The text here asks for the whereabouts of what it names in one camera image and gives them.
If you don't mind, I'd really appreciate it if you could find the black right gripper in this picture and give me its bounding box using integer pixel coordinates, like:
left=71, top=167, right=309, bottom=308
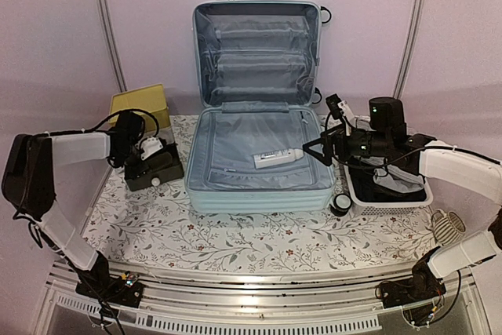
left=304, top=122, right=391, bottom=166

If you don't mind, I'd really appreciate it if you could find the yellow white drawer organizer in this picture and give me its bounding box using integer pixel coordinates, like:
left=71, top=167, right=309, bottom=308
left=109, top=84, right=184, bottom=191

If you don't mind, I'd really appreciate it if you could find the dark navy garment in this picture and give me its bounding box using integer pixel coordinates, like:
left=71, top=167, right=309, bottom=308
left=348, top=168, right=427, bottom=202

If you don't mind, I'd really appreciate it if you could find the grey garment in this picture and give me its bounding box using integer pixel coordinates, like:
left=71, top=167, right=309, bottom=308
left=358, top=157, right=424, bottom=194

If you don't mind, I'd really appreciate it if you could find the white plastic mesh basket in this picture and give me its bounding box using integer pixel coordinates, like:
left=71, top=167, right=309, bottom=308
left=330, top=157, right=433, bottom=217

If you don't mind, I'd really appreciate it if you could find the light blue hard-shell suitcase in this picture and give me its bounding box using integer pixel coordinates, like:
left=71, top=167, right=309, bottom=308
left=184, top=0, right=336, bottom=214

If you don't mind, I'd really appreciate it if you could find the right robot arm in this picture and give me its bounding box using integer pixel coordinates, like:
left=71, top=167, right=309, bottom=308
left=303, top=95, right=501, bottom=308

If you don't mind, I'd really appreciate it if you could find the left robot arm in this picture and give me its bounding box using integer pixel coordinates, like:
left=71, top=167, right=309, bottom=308
left=1, top=108, right=149, bottom=300

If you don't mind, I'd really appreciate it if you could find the floral white tablecloth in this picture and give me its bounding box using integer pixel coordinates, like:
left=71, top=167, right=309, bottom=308
left=80, top=115, right=448, bottom=273

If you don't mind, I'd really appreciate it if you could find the white squeeze tube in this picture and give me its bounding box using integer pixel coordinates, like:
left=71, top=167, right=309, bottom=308
left=253, top=148, right=304, bottom=169

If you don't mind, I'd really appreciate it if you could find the striped woven cup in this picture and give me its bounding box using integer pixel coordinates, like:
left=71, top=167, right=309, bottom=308
left=431, top=210, right=466, bottom=246

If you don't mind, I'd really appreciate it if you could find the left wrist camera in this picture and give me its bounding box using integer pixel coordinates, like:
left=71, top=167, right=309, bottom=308
left=140, top=137, right=166, bottom=160

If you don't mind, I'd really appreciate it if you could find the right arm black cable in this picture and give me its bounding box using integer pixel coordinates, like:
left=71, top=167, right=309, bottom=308
left=333, top=150, right=424, bottom=173

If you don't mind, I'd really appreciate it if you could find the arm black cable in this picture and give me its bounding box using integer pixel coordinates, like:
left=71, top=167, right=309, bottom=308
left=333, top=150, right=424, bottom=173
left=89, top=107, right=161, bottom=136

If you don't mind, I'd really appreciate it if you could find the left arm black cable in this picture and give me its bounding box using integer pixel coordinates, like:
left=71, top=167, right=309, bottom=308
left=89, top=107, right=161, bottom=136

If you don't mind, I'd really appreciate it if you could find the right wall aluminium post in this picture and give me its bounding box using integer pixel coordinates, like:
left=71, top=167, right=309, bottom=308
left=392, top=0, right=425, bottom=99

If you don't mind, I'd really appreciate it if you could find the wall aluminium post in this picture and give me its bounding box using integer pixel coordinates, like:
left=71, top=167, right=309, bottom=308
left=392, top=0, right=425, bottom=99
left=96, top=0, right=128, bottom=93

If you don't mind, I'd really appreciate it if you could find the aluminium front rail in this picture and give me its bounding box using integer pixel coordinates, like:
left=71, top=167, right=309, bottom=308
left=42, top=258, right=483, bottom=332

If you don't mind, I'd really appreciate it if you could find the left wall aluminium post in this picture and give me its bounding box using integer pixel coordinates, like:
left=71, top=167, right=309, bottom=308
left=96, top=0, right=128, bottom=93

